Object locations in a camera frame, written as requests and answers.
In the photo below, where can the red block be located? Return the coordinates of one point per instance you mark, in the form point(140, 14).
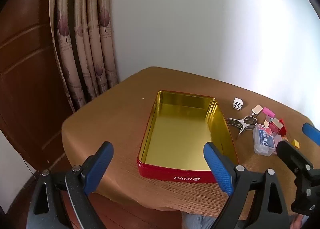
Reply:
point(282, 131)

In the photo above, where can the clear plastic box blue label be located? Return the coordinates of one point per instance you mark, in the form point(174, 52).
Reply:
point(265, 141)

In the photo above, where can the pale pink eraser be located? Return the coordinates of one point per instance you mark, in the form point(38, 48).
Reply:
point(267, 122)

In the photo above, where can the silver metal clip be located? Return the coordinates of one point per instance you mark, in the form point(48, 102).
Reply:
point(241, 124)

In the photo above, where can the red tin box gold interior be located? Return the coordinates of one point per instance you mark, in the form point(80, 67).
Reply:
point(175, 139)

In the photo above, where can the beige leaf print curtain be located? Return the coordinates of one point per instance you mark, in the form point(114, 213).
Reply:
point(80, 44)

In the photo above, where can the brown wooden door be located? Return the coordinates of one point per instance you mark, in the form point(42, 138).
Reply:
point(25, 69)

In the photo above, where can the white box black zigzag print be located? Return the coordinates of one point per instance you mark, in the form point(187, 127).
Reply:
point(237, 105)

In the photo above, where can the small tan cardboard box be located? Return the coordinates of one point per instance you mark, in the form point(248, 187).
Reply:
point(257, 109)

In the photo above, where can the small yellow block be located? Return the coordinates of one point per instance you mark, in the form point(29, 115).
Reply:
point(295, 143)

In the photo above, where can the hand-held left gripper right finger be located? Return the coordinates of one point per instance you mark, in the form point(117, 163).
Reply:
point(218, 169)

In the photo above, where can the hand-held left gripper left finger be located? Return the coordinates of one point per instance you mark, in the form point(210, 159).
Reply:
point(98, 166)

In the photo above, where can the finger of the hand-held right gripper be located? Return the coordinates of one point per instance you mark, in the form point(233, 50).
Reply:
point(292, 156)
point(312, 132)

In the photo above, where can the pink block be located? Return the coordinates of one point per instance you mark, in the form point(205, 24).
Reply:
point(268, 111)

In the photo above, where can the person's blue jeans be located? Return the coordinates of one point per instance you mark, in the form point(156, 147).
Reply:
point(197, 222)

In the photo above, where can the red and white small box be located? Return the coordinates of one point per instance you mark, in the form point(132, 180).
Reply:
point(275, 125)

